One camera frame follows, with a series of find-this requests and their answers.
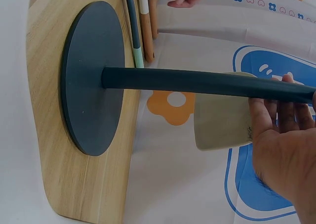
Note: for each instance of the person's right hand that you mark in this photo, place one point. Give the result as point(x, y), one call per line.
point(284, 154)

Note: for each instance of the person's right fingers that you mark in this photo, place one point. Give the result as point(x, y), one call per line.
point(264, 115)

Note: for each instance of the grey-green spatula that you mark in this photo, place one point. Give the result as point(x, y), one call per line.
point(222, 120)

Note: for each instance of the black round-base pole stand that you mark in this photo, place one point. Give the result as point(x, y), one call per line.
point(93, 85)

